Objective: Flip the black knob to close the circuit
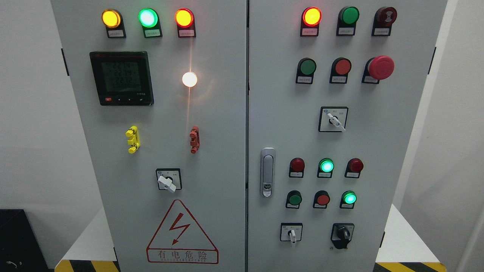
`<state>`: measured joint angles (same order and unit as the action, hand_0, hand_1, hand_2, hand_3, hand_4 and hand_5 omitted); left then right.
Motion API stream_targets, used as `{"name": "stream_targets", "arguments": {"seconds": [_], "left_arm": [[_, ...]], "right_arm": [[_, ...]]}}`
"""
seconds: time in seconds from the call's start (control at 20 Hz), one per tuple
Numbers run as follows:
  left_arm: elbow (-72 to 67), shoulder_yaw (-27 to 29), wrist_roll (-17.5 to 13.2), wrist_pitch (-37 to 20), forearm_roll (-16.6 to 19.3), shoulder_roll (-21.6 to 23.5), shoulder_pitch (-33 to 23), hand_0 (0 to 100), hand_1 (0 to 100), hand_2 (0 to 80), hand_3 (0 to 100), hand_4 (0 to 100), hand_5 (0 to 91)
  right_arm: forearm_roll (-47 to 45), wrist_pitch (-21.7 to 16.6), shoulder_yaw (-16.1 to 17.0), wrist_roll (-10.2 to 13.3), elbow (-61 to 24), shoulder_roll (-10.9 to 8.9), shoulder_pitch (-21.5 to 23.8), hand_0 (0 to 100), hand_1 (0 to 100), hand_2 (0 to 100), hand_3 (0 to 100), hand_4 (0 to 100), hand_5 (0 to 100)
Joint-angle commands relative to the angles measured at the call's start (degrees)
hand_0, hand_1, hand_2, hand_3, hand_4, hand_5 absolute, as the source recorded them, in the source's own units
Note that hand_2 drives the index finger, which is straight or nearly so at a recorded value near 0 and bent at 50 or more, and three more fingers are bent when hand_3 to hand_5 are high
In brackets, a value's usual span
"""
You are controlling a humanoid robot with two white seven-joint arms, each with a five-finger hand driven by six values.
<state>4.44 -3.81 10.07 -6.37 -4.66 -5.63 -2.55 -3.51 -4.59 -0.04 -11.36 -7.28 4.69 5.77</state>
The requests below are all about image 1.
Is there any red push button second row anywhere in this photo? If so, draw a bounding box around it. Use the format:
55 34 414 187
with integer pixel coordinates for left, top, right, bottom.
329 57 352 84

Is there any green push button top row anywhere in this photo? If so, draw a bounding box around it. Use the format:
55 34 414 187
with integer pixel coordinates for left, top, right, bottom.
337 6 360 36

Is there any white-handled selector switch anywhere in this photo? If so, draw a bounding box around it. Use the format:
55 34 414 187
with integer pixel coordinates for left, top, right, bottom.
318 107 349 132
280 223 303 248

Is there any white-handled selector switch left door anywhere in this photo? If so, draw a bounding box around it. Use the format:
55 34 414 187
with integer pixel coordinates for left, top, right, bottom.
155 168 183 193

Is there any green lit indicator middle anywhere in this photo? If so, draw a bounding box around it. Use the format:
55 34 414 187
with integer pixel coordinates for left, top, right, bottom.
317 158 334 178

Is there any dark red indicator left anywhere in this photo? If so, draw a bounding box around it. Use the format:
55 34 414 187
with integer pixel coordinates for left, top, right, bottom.
289 157 305 178

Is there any red terminal connector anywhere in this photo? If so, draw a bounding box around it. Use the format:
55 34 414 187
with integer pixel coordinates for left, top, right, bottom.
189 126 200 154

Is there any yellow indicator light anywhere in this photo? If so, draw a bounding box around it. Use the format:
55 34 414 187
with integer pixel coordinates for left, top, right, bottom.
101 9 126 38

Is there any white-handled selector switch upper right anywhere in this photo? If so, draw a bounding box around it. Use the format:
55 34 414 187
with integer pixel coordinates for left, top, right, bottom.
318 107 349 132

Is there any dark red buzzer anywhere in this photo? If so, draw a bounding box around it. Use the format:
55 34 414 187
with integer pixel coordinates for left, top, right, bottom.
371 7 397 36

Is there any green push button lower row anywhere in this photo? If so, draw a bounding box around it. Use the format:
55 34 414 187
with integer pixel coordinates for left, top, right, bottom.
285 190 302 209

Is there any green push button second row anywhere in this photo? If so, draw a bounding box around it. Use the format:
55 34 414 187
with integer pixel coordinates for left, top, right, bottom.
295 57 316 84

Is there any grey left cabinet door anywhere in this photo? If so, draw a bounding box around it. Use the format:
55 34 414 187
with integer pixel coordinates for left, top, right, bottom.
51 0 247 272

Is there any black knob selector switch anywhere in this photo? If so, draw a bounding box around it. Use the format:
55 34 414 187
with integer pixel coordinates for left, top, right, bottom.
330 223 355 249

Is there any green lit button lower row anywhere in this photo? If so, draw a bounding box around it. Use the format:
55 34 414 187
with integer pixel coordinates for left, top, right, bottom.
340 190 357 209

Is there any green indicator light top left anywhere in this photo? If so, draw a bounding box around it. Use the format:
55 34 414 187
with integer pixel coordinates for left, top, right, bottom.
138 8 163 38

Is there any red push button lower row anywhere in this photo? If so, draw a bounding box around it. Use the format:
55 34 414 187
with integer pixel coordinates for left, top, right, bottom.
313 190 330 209

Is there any black box lower left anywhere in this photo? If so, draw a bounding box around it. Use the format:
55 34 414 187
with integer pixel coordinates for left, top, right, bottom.
0 209 50 272

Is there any white-handled selector switch lower right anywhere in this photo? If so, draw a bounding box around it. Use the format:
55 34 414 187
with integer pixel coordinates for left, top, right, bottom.
280 223 303 248

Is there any red lit indicator top right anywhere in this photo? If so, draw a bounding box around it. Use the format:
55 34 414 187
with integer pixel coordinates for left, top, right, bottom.
300 6 322 37

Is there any dark red indicator right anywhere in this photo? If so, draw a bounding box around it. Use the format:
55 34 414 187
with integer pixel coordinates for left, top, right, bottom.
344 158 364 178

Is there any grey right cabinet door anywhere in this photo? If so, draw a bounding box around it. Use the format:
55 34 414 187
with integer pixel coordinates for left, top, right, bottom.
247 0 447 272

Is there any dark red indicator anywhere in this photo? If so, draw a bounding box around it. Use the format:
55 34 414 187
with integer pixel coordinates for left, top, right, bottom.
289 157 305 178
344 158 364 178

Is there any silver door latch handle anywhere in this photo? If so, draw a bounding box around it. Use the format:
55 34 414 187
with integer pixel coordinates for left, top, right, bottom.
260 147 276 198

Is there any black digital power meter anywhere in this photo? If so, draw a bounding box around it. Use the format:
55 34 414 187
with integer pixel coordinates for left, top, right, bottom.
90 51 154 106

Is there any red-rimmed orange indicator light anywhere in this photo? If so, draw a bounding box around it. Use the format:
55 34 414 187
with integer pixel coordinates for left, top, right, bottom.
175 8 196 38

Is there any grey cabinet door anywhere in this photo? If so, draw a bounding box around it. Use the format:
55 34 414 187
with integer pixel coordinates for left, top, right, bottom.
247 0 447 272
51 0 247 272

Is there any yellow terminal connector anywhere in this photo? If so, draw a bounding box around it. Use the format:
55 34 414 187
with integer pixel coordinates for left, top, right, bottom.
126 125 140 154

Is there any white lit indicator light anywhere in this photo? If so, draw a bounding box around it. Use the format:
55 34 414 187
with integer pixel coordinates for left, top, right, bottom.
182 72 198 88

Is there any red electric hazard warning sticker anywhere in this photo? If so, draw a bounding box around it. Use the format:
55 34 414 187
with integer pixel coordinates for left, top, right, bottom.
146 199 219 264

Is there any white platform with hazard stripes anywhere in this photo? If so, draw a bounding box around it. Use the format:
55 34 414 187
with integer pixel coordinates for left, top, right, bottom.
54 206 447 272

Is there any red emergency stop button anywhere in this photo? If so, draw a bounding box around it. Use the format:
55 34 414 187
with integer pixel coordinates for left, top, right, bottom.
361 55 395 84

